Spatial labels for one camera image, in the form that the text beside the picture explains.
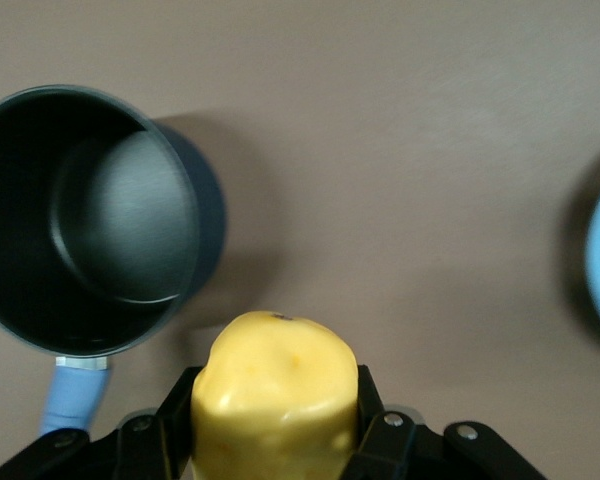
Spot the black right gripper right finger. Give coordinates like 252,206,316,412
346,364,552,480

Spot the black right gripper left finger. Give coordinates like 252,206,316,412
0,366,205,480

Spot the yellow potato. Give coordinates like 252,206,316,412
189,309,360,480

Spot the dark pot with blue handle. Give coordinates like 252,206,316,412
0,84,228,437

